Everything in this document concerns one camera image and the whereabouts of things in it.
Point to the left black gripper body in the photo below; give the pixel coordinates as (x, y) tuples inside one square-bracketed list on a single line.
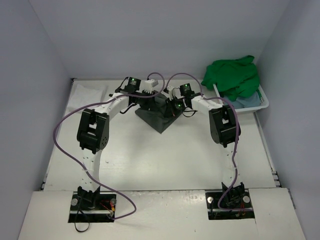
[(149, 99)]

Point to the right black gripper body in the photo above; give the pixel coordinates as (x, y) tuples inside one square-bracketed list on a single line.
[(170, 104)]

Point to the grey t shirt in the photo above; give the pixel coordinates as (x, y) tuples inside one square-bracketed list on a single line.
[(156, 120)]

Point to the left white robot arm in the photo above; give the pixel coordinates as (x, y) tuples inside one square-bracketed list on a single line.
[(93, 133)]

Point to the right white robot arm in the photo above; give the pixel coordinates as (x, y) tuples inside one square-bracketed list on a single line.
[(225, 131)]

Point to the green t shirt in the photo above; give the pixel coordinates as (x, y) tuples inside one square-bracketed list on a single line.
[(233, 78)]

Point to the light blue t shirt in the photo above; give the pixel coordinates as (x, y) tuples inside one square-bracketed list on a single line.
[(245, 102)]

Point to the white laundry basket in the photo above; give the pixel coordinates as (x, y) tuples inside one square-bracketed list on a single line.
[(264, 103)]

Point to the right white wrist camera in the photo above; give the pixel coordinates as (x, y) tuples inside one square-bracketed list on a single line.
[(170, 91)]

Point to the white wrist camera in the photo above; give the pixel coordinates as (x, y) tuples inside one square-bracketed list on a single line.
[(170, 91), (148, 86)]

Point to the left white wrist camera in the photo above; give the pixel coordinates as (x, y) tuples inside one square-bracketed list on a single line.
[(148, 86)]

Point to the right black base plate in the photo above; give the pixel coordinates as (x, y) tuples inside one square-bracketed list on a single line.
[(239, 210)]

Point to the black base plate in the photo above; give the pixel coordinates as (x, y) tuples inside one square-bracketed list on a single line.
[(103, 212), (239, 210)]

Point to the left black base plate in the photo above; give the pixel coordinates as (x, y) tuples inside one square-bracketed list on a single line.
[(103, 212)]

